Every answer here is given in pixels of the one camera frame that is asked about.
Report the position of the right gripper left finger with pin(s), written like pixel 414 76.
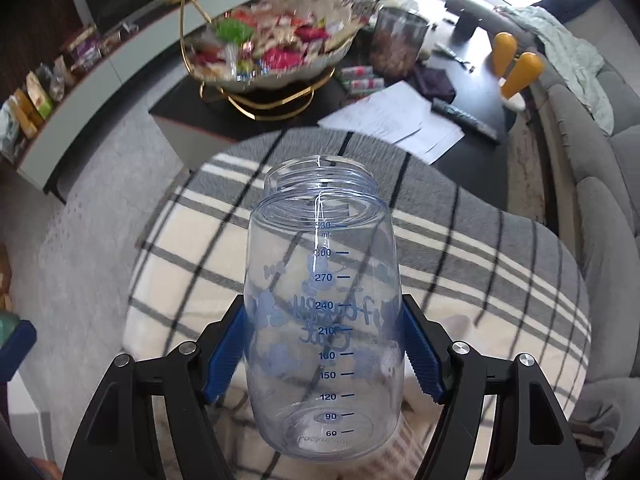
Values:
pixel 117 438

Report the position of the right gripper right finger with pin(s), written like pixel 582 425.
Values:
pixel 530 439

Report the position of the clear plastic measuring bottle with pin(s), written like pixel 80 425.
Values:
pixel 324 350

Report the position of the plaid checkered table cloth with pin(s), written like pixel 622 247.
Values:
pixel 502 282

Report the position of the grey sectional sofa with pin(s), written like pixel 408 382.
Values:
pixel 596 179

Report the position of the black remote control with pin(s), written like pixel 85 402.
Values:
pixel 465 120

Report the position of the snack bags on cabinet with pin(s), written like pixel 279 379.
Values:
pixel 27 110

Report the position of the white paper sheets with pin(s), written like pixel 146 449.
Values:
pixel 400 116

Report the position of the white low tv cabinet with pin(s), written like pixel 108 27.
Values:
pixel 63 127

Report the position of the light green blanket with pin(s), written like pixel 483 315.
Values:
pixel 575 60

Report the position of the two-tier snack bowl stand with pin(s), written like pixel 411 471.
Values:
pixel 249 45

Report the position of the glass jar of nuts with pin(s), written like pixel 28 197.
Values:
pixel 396 43

